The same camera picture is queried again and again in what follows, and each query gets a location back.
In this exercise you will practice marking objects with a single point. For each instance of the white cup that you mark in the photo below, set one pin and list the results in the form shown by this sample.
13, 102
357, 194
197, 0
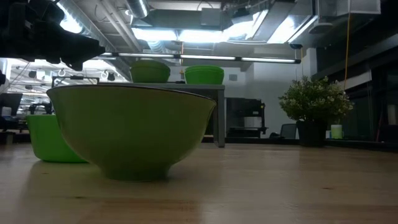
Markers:
6, 112

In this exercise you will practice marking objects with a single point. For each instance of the potted plant white flowers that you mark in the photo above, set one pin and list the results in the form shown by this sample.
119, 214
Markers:
314, 99

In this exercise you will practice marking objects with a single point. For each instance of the black monitor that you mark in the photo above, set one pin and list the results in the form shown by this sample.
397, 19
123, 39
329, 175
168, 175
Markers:
11, 102

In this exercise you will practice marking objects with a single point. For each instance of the round silver air duct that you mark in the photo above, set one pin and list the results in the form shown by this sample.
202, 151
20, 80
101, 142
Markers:
138, 7

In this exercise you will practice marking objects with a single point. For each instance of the black cabinet with white box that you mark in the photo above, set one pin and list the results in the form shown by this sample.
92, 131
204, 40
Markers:
242, 109

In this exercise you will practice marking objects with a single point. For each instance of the pale green cylindrical canister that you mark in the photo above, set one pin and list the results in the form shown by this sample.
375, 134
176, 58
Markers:
336, 132

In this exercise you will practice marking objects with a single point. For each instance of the black office chair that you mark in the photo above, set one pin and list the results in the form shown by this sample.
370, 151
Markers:
288, 130

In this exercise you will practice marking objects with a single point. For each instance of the long ceiling light bar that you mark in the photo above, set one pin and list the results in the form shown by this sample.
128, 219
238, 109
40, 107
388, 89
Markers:
267, 59

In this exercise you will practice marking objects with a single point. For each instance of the black metal frame stand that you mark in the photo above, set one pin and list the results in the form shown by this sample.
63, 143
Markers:
74, 77

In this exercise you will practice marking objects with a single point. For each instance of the grey perforated metal shelf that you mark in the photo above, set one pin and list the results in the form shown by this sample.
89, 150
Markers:
219, 118

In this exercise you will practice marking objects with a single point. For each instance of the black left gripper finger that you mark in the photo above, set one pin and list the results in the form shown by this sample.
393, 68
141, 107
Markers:
74, 48

